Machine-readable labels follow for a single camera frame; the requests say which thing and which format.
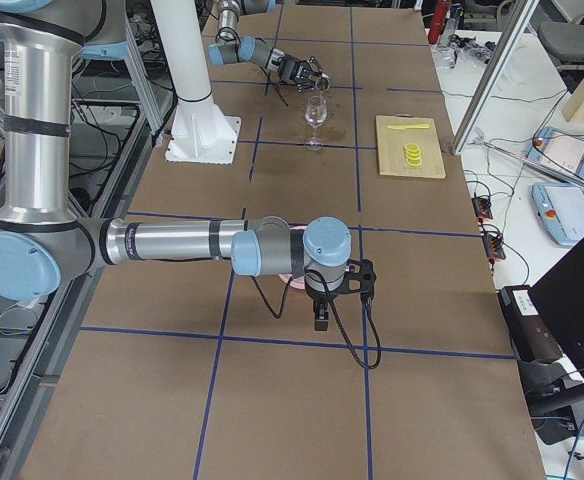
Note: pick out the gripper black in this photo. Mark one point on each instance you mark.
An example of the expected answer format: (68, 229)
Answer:
(288, 68)
(320, 295)

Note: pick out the steel cocktail jigger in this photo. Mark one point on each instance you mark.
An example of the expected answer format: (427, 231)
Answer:
(322, 82)

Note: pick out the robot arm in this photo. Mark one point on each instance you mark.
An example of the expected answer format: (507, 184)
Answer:
(230, 48)
(43, 244)

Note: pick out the clear wine glass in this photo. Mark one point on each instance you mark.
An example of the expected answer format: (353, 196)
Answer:
(315, 115)

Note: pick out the pink bowl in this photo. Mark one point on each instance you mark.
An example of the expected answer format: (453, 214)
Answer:
(296, 283)

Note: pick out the bamboo cutting board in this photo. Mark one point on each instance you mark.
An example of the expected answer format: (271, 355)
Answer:
(391, 154)

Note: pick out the yellow plastic knife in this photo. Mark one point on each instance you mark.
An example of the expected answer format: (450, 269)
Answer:
(404, 127)

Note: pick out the black box device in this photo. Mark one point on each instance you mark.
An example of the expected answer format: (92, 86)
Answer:
(531, 338)

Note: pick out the blue teach pendant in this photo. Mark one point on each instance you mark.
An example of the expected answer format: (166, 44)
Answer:
(559, 150)
(560, 208)

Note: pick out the black monitor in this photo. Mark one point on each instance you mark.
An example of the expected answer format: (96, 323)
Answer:
(559, 299)

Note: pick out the grey office chair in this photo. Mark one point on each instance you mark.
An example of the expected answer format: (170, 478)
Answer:
(564, 43)

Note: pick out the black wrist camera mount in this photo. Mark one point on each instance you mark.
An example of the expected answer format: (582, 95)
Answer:
(359, 278)

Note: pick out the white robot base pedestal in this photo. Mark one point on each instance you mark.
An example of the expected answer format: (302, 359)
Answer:
(200, 132)

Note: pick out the aluminium frame post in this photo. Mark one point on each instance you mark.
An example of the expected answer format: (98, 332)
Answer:
(506, 45)

